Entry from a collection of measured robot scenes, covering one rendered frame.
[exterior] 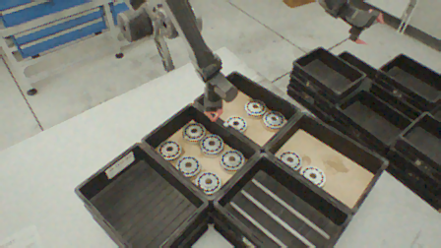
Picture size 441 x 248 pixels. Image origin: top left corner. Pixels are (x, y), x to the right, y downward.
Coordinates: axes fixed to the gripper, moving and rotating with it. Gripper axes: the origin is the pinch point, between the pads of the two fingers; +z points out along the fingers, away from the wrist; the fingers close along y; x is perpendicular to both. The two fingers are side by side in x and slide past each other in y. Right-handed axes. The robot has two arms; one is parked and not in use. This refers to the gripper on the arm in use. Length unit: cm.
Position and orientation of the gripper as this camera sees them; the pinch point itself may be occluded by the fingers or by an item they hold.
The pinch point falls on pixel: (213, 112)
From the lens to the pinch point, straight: 121.4
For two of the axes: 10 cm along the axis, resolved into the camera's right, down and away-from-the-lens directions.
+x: -10.0, 0.2, -0.5
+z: -0.2, 6.4, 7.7
